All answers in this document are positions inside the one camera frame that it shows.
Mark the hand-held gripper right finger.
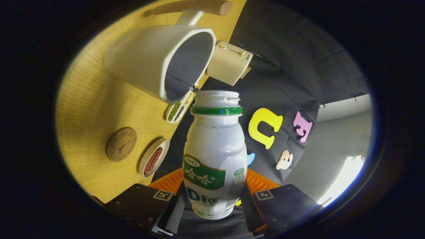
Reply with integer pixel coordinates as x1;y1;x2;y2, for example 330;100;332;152
240;168;332;237

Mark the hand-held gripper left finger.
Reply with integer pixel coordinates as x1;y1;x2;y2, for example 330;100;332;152
91;168;188;237

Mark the round cork coaster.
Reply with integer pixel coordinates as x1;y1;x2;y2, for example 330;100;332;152
106;127;137;162

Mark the white juice bottle green label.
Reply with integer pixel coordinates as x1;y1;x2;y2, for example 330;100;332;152
183;90;248;220

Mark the white cup wooden handle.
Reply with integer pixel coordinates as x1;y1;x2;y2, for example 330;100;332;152
103;0;233;106

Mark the red-brown meat slice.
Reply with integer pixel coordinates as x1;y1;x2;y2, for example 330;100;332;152
143;147;163;176

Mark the white round plate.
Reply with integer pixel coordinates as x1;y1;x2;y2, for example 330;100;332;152
138;138;170;179

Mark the white divided condiment dish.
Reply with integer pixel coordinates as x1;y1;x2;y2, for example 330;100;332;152
165;90;196;124

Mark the wooden table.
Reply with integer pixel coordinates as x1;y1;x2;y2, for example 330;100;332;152
55;0;248;203

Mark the cream toaster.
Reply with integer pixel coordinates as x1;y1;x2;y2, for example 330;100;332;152
206;41;253;87

